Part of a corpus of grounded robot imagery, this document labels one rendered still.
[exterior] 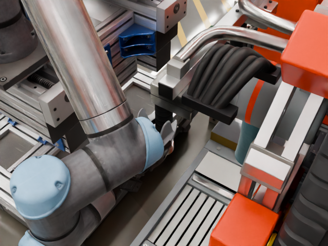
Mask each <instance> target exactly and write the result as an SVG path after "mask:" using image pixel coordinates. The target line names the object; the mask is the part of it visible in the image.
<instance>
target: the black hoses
mask: <svg viewBox="0 0 328 246"><path fill-rule="evenodd" d="M253 77H255V78H257V79H260V80H263V81H265V82H267V83H270V84H273V85H275V84H276V83H277V81H278V80H279V78H280V77H281V68H280V67H277V66H275V65H273V64H272V63H271V62H270V61H269V60H267V59H266V58H265V57H264V56H262V55H261V54H260V53H258V52H257V51H255V50H254V49H252V48H249V47H242V48H241V47H235V46H232V45H230V44H226V45H224V44H221V43H219V44H216V45H214V46H212V47H211V48H210V49H209V50H208V51H207V52H206V53H205V55H204V56H203V57H202V59H201V61H200V62H199V64H198V66H197V68H196V70H195V72H194V75H193V77H192V79H191V82H190V85H189V87H188V89H187V90H186V91H185V92H184V93H183V94H182V101H181V104H183V105H185V106H188V107H190V108H192V109H194V110H196V111H198V112H201V113H203V114H205V115H207V116H209V117H212V118H214V119H216V120H218V121H220V122H223V123H225V124H227V125H230V124H231V123H232V122H233V120H234V119H235V117H236V116H237V113H238V107H237V106H235V105H233V104H230V102H231V100H232V99H233V98H234V97H235V96H236V95H237V94H238V92H239V91H240V90H241V89H242V88H243V87H244V86H245V85H246V84H247V83H248V82H249V81H250V80H251V79H252V78H253Z"/></svg>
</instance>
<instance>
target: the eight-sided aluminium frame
mask: <svg viewBox="0 0 328 246"><path fill-rule="evenodd" d="M314 12H317V13H321V14H324V15H327V16H328V0H323V1H322V3H321V4H318V5H317V6H316V8H315V9H314ZM296 89H297V87H295V86H293V85H290V84H288V83H285V82H283V81H282V82H281V84H280V87H279V89H278V91H277V93H276V95H275V97H274V100H273V102H272V104H271V106H270V108H269V110H268V113H267V115H266V117H265V119H264V121H263V124H262V126H261V128H260V130H259V132H258V134H257V137H256V138H255V139H254V141H253V142H252V143H251V144H250V147H249V149H248V152H247V154H246V157H245V160H244V163H243V165H242V168H241V171H240V174H241V178H240V182H239V186H238V190H237V193H240V194H242V195H243V196H245V197H247V198H249V199H251V197H252V194H253V191H254V188H255V185H256V182H257V183H259V184H261V186H260V188H259V190H258V191H257V193H255V195H254V196H253V198H252V200H253V201H255V202H257V203H259V204H261V205H263V206H264V207H266V208H268V209H270V210H272V211H274V212H276V213H278V212H279V210H280V208H281V204H282V202H283V200H284V198H285V196H286V194H287V192H288V190H289V188H290V186H291V184H292V182H293V180H294V178H295V176H296V174H297V172H298V170H299V168H300V167H302V165H303V163H304V161H305V159H306V157H307V155H308V153H309V151H310V148H311V147H310V146H311V145H308V144H306V143H304V141H305V139H306V137H307V135H308V133H309V131H310V129H311V127H312V125H313V123H314V121H315V119H316V116H317V114H318V112H319V110H320V108H321V106H322V104H323V102H324V100H325V98H323V97H321V96H318V95H316V94H313V93H311V94H310V96H309V98H308V100H307V103H306V105H305V107H304V109H303V111H302V113H301V115H300V117H299V119H298V122H297V124H296V126H295V128H294V130H293V132H292V134H291V136H290V138H289V141H286V140H285V141H284V143H283V145H282V146H280V145H278V144H276V143H274V142H272V140H273V138H274V136H275V133H276V131H277V129H278V127H279V125H280V123H281V121H282V119H283V116H284V114H285V112H286V110H287V108H288V106H289V103H290V101H291V99H292V97H293V95H294V93H295V91H296Z"/></svg>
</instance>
